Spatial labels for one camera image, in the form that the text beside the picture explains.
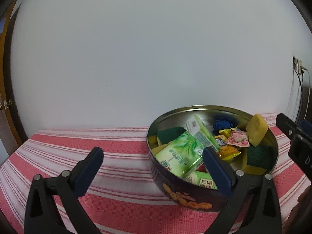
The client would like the blue cloth ball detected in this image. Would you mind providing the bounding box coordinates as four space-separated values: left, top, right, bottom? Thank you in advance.
213 119 233 131

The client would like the round metal cookie tin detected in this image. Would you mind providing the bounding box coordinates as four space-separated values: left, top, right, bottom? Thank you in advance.
146 105 279 212

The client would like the green tissue pack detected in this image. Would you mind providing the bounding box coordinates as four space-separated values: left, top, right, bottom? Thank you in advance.
154 131 206 179
186 114 220 152
182 171 218 191

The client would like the yellow snack packet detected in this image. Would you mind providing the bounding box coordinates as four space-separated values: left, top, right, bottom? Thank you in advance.
219 128 234 139

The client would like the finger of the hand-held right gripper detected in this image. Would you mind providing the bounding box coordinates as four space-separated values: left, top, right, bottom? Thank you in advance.
276 113 302 140
301 120 312 137

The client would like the brass lock plate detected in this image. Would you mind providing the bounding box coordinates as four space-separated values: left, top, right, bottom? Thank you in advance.
0 99 13 112

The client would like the person's right forearm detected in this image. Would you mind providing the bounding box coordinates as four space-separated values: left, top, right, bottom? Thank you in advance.
284 185 311 230

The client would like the pink candy packet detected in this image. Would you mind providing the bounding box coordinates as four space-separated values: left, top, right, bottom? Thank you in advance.
225 130 250 148

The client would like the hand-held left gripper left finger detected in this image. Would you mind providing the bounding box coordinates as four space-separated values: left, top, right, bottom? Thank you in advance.
24 147 104 234

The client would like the green and yellow scouring sponge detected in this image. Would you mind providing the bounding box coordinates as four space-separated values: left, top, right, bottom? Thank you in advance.
156 126 187 145
241 146 273 175

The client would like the red striped tablecloth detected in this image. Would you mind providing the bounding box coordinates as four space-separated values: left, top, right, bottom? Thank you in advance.
0 113 312 234

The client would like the dark furniture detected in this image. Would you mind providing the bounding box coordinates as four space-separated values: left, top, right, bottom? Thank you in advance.
296 78 312 127

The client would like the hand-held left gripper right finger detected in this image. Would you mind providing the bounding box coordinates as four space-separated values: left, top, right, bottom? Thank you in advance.
203 147 283 234

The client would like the white cable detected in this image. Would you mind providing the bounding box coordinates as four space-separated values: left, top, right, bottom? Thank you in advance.
286 72 303 123

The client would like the yellow chips packet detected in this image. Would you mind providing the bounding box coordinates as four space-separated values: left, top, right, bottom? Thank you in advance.
216 138 242 161

